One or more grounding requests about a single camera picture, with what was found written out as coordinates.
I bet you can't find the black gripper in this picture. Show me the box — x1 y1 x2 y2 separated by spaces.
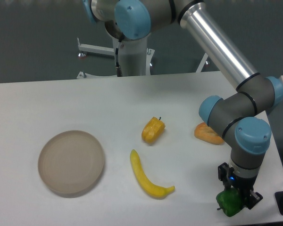
217 162 263 210

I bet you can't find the green bell pepper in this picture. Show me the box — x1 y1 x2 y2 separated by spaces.
216 187 245 217

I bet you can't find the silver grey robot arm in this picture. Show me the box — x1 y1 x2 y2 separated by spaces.
83 0 283 211

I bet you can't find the yellow bell pepper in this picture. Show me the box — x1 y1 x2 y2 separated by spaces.
141 117 166 144

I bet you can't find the orange bread slice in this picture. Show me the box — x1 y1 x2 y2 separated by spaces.
194 122 224 145

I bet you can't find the yellow banana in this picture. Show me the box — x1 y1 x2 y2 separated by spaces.
130 149 175 199

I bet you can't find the beige round plate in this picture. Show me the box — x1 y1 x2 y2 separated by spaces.
38 130 105 198

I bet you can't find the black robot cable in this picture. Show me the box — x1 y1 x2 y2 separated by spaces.
115 35 126 77

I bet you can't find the white robot stand frame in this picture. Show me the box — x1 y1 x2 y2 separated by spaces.
75 37 210 80

